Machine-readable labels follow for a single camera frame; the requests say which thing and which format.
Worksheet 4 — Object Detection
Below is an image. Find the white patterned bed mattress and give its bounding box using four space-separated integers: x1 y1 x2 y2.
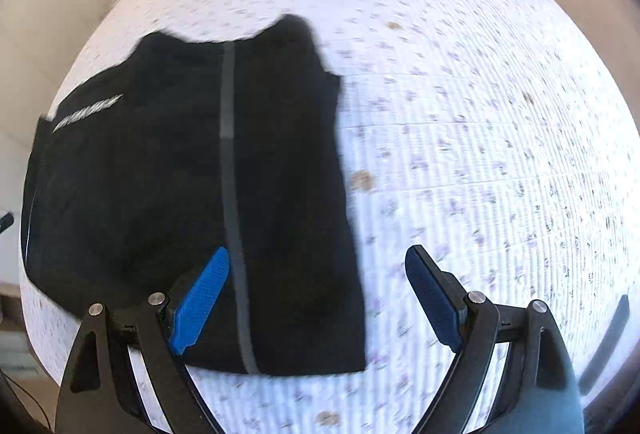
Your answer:
16 0 640 434

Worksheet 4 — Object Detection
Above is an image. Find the black jacket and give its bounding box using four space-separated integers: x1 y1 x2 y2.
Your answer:
21 15 367 376

